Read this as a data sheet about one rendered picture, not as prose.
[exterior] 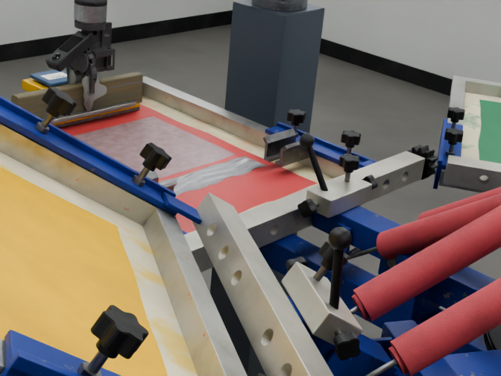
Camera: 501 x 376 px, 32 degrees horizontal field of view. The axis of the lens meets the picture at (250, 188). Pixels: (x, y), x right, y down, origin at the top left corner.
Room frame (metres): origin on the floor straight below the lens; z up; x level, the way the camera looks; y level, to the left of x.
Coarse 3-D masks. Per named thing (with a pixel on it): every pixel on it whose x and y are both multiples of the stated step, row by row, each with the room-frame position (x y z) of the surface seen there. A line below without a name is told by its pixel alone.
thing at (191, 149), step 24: (96, 120) 2.01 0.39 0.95; (120, 120) 2.03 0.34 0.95; (144, 120) 2.04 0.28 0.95; (168, 120) 2.06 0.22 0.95; (144, 144) 1.89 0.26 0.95; (168, 144) 1.90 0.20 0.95; (192, 144) 1.92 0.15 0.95; (216, 144) 1.93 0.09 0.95; (192, 168) 1.78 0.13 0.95; (264, 168) 1.82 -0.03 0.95; (240, 192) 1.67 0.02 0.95; (264, 192) 1.68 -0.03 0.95; (288, 192) 1.70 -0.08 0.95
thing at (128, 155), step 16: (64, 128) 1.94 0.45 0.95; (80, 128) 1.95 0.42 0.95; (96, 144) 1.86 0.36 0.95; (112, 144) 1.87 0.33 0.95; (128, 160) 1.78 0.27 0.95; (160, 176) 1.72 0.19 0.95; (176, 176) 1.72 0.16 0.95; (192, 192) 1.65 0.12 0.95; (224, 192) 1.66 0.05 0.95; (240, 208) 1.60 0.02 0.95; (192, 224) 1.51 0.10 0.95
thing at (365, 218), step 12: (324, 216) 1.45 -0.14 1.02; (336, 216) 1.44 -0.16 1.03; (348, 216) 1.42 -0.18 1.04; (360, 216) 1.43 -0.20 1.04; (372, 216) 1.43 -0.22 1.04; (324, 228) 1.45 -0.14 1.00; (360, 228) 1.40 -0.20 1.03; (372, 228) 1.39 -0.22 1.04; (384, 228) 1.39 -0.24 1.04; (360, 240) 1.40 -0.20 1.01; (372, 240) 1.38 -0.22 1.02; (372, 252) 1.38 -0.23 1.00
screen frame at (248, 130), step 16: (144, 80) 2.25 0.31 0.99; (160, 96) 2.19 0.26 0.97; (176, 96) 2.15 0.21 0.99; (192, 96) 2.16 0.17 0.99; (192, 112) 2.11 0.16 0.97; (208, 112) 2.07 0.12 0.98; (224, 112) 2.06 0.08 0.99; (224, 128) 2.03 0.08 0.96; (240, 128) 1.99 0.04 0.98; (256, 128) 1.97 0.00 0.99; (256, 144) 1.95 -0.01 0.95; (304, 160) 1.85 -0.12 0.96; (320, 160) 1.82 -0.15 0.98; (336, 176) 1.79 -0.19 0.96
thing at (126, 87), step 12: (132, 72) 2.11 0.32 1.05; (72, 84) 1.97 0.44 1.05; (108, 84) 2.03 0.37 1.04; (120, 84) 2.06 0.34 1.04; (132, 84) 2.08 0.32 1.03; (12, 96) 1.86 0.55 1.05; (24, 96) 1.86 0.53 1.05; (36, 96) 1.88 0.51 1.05; (72, 96) 1.95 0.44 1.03; (108, 96) 2.03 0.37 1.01; (120, 96) 2.06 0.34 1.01; (132, 96) 2.08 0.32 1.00; (24, 108) 1.86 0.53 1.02; (36, 108) 1.88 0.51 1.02; (84, 108) 1.98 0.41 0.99
